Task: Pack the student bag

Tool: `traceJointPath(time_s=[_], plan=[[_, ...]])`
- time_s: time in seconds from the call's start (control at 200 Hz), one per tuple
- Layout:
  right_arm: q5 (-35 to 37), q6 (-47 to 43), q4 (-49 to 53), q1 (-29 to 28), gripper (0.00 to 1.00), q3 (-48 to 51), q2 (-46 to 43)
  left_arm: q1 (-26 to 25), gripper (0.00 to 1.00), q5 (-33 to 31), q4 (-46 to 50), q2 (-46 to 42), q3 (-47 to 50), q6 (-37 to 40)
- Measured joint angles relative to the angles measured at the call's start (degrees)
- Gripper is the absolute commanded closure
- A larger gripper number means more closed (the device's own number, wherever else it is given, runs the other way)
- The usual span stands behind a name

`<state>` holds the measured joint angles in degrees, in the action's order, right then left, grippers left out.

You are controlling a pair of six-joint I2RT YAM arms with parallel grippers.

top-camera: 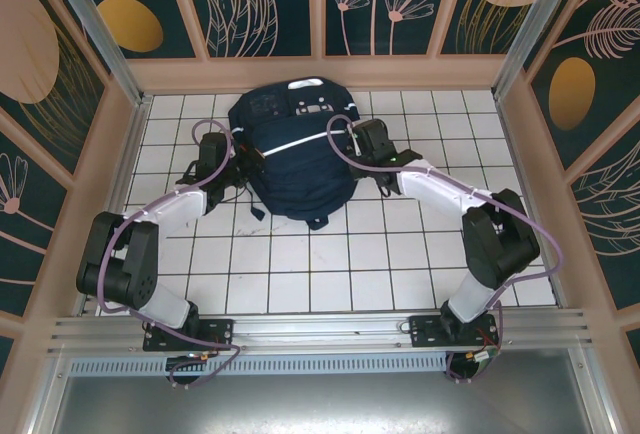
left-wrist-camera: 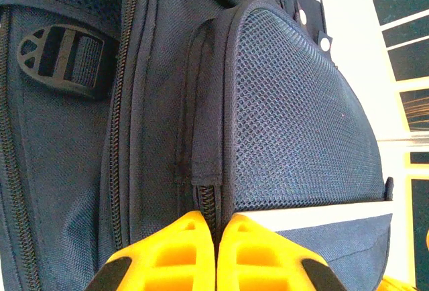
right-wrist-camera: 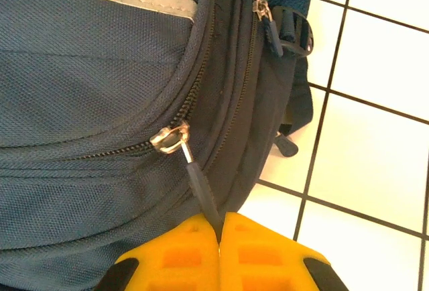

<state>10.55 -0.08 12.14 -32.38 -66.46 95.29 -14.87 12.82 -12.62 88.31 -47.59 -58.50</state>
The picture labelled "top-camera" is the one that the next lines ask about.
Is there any aluminium mounting rail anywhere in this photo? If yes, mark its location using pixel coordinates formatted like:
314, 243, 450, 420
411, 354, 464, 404
47, 307, 596, 358

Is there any navy blue backpack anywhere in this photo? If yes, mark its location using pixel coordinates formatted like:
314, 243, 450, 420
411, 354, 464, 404
228, 76, 359, 231

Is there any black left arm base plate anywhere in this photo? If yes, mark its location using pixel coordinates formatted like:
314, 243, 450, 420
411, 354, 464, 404
143, 317, 236, 353

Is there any slotted grey cable duct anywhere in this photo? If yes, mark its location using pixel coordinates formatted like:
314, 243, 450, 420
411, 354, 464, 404
67, 356, 451, 376

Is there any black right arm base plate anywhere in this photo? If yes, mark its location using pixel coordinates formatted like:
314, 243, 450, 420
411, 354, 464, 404
408, 311, 501, 350

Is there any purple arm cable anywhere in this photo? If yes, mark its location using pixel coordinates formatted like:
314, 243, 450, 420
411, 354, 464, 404
326, 115, 565, 384
97, 120, 242, 391

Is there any aluminium side rail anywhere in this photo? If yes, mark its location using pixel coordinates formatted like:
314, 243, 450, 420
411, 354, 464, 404
74, 96, 152, 316

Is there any steel sheet panel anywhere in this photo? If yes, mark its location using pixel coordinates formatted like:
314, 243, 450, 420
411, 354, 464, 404
47, 346, 609, 434

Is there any aluminium frame post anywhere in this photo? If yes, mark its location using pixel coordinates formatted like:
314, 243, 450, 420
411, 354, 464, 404
492, 0, 584, 100
40, 0, 154, 108

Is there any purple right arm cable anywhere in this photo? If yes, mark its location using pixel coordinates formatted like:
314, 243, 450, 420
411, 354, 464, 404
326, 115, 565, 384

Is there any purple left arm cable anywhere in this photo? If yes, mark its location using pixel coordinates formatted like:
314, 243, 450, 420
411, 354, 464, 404
97, 120, 242, 391

